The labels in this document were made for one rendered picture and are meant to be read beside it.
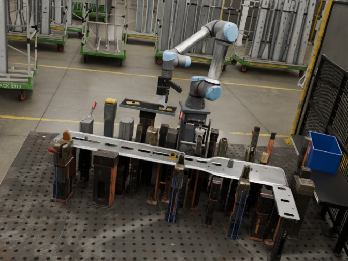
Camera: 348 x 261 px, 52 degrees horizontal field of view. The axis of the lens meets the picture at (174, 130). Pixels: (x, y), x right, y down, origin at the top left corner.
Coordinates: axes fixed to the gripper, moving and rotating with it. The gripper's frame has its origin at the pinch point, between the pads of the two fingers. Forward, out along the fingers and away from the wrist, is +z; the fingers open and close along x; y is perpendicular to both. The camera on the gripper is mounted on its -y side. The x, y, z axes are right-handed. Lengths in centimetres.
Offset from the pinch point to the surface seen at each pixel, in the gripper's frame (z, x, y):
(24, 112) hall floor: 118, -245, 180
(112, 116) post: 12.4, -2.3, 34.3
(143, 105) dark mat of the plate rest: 1.9, -2.9, 14.5
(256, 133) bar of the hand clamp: 1, 27, -55
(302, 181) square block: 12, 60, -75
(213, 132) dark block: 6.1, 20.6, -30.2
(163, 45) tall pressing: 72, -662, -7
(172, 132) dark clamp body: 10.2, 18.4, -5.3
